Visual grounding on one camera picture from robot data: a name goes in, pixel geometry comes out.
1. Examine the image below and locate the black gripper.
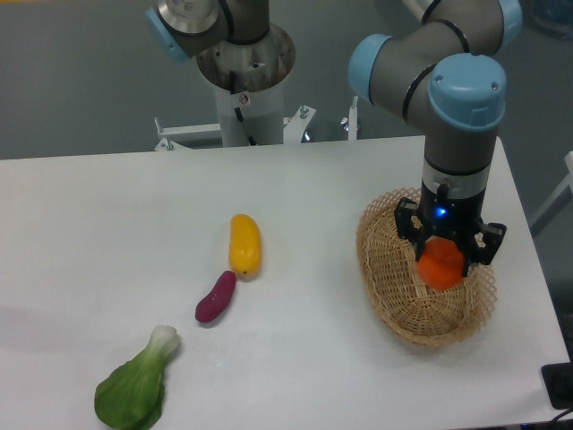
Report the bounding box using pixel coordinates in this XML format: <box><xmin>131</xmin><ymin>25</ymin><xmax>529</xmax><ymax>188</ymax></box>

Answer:
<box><xmin>394</xmin><ymin>172</ymin><xmax>507</xmax><ymax>277</ymax></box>

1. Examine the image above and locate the orange toy fruit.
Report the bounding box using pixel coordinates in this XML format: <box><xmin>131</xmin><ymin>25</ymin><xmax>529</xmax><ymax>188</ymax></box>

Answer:
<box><xmin>416</xmin><ymin>237</ymin><xmax>464</xmax><ymax>291</ymax></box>

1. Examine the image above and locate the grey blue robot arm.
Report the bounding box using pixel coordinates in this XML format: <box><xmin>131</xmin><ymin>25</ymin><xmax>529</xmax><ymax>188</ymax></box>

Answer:
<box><xmin>146</xmin><ymin>1</ymin><xmax>523</xmax><ymax>268</ymax></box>

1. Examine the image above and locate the woven wicker basket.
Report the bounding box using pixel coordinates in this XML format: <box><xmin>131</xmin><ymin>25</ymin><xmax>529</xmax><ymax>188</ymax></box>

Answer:
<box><xmin>355</xmin><ymin>188</ymin><xmax>497</xmax><ymax>348</ymax></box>

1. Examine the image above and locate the black device at table edge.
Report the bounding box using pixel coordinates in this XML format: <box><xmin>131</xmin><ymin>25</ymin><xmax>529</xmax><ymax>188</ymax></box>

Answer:
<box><xmin>541</xmin><ymin>363</ymin><xmax>572</xmax><ymax>425</ymax></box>

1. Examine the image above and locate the yellow toy mango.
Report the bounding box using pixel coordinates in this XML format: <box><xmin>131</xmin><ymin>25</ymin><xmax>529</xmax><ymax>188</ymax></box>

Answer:
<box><xmin>228</xmin><ymin>214</ymin><xmax>262</xmax><ymax>279</ymax></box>

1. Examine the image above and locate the purple toy sweet potato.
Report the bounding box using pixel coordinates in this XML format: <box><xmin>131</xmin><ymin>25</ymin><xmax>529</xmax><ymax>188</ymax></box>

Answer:
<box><xmin>195</xmin><ymin>271</ymin><xmax>236</xmax><ymax>324</ymax></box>

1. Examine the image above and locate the green toy bok choy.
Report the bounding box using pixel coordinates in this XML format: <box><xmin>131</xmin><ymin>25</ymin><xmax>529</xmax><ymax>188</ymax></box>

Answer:
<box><xmin>94</xmin><ymin>325</ymin><xmax>180</xmax><ymax>429</ymax></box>

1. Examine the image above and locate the white metal frame at right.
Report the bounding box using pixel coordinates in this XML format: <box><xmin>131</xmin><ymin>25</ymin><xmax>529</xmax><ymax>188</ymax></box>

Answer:
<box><xmin>528</xmin><ymin>151</ymin><xmax>572</xmax><ymax>237</ymax></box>

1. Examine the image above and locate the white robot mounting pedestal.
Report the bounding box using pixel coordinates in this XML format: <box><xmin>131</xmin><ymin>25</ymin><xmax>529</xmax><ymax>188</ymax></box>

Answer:
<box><xmin>153</xmin><ymin>82</ymin><xmax>362</xmax><ymax>151</ymax></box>

